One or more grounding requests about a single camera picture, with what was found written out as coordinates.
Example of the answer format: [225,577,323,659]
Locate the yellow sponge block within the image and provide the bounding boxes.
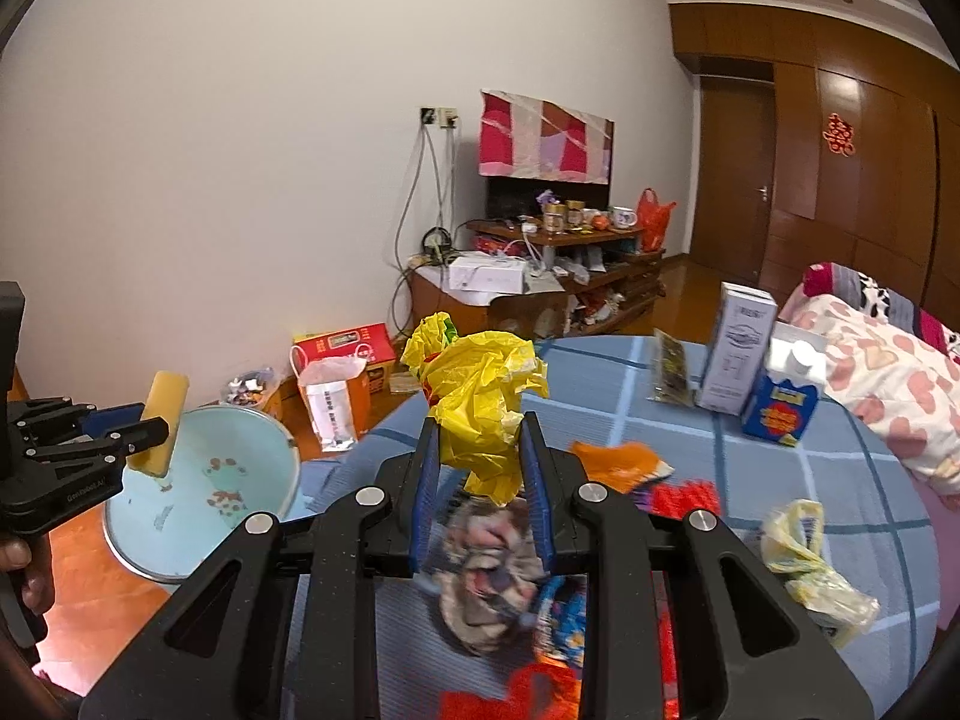
[127,371,189,478]

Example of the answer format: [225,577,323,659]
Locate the red plastic bag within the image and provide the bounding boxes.
[437,590,680,720]

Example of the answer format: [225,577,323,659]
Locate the orange foil wrapper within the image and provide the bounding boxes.
[569,440,674,494]

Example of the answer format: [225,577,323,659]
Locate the colourful wrapper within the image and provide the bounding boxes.
[430,494,587,673]

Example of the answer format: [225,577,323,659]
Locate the red mesh net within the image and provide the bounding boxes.
[631,479,722,520]

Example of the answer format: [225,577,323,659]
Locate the light blue trash bin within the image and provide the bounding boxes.
[103,405,301,587]

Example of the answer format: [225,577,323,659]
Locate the person left hand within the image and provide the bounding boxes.
[0,535,55,614]

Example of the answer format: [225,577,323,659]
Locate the clear bag of scraps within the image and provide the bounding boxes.
[220,367,278,411]

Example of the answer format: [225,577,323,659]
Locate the pale yellow plastic bag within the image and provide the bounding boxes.
[760,499,880,649]

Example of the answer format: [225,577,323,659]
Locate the blue checkered table cloth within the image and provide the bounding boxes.
[288,335,940,718]

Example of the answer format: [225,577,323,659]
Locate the white paper shopping bag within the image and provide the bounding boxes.
[295,356,371,454]

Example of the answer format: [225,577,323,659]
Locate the blue white milk carton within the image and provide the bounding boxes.
[742,322,827,447]

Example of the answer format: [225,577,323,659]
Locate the dark snack packet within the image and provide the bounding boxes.
[651,328,692,406]

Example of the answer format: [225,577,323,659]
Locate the red cardboard box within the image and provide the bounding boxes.
[290,323,397,394]

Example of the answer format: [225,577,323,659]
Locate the tall white carton box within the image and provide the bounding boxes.
[695,281,778,416]

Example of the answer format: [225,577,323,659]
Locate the wooden tv cabinet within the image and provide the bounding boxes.
[409,220,665,340]

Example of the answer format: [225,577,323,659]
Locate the cow pattern pillow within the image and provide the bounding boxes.
[800,262,958,362]

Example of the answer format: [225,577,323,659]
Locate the white box on cabinet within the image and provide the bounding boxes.
[446,252,527,294]

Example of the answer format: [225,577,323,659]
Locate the orange plastic bag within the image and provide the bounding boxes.
[636,187,677,254]

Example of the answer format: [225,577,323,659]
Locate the white mug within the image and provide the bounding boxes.
[608,206,638,229]

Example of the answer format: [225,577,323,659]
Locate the wooden door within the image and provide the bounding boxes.
[690,76,776,284]

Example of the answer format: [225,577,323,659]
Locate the wooden wardrobe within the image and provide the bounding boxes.
[670,5,958,325]

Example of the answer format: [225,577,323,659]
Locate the pink patchwork cover cloth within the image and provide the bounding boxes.
[478,89,615,185]

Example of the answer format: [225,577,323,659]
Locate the wall power socket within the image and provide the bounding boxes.
[420,107,459,128]

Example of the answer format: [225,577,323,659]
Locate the red paper wall decoration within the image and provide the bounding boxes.
[822,112,856,158]

